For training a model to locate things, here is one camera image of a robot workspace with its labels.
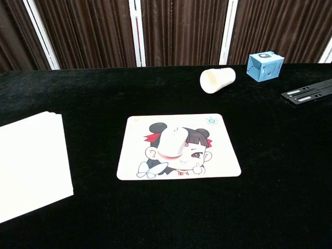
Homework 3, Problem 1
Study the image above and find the black velvet tablecloth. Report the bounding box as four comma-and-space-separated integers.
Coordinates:
0, 63, 332, 249

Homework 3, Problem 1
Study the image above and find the blue cube box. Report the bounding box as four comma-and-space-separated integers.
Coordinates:
246, 51, 285, 83

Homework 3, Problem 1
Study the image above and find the white frame post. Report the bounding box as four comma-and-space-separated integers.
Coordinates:
22, 0, 61, 70
129, 0, 146, 67
219, 0, 239, 65
318, 36, 332, 64

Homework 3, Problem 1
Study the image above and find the small white computer mouse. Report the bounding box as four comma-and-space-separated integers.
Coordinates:
157, 126, 192, 158

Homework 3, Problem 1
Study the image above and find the dark brown curtain panel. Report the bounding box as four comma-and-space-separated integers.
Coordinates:
0, 0, 51, 75
141, 0, 229, 67
35, 0, 137, 70
228, 0, 332, 65

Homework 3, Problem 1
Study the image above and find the black folding laptop stand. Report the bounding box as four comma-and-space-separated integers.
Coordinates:
281, 79, 332, 106

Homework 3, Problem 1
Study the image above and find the white paper cup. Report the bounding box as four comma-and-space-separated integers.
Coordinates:
199, 67, 237, 94

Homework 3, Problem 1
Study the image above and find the white paper stack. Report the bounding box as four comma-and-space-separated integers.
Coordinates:
0, 111, 74, 224

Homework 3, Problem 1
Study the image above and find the cartoon girl mouse pad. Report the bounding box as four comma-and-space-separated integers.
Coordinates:
116, 113, 242, 181

